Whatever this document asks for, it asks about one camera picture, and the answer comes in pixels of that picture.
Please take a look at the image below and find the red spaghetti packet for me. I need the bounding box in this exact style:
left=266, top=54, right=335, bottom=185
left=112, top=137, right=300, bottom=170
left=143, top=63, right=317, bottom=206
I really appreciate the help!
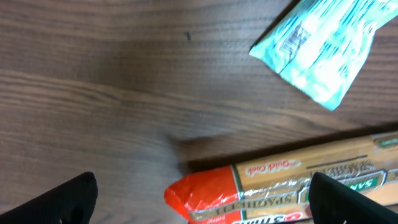
left=164, top=133, right=397, bottom=223

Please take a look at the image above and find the teal tissue packet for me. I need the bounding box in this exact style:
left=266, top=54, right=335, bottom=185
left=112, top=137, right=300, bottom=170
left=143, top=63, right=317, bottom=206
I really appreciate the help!
left=249, top=0, right=397, bottom=111

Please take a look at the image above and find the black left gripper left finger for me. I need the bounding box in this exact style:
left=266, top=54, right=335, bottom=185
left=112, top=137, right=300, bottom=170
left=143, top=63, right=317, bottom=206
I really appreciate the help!
left=1, top=172, right=98, bottom=224

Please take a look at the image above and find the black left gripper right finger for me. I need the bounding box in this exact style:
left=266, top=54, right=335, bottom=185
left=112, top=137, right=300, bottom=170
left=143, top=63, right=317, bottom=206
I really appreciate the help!
left=308, top=172, right=397, bottom=224

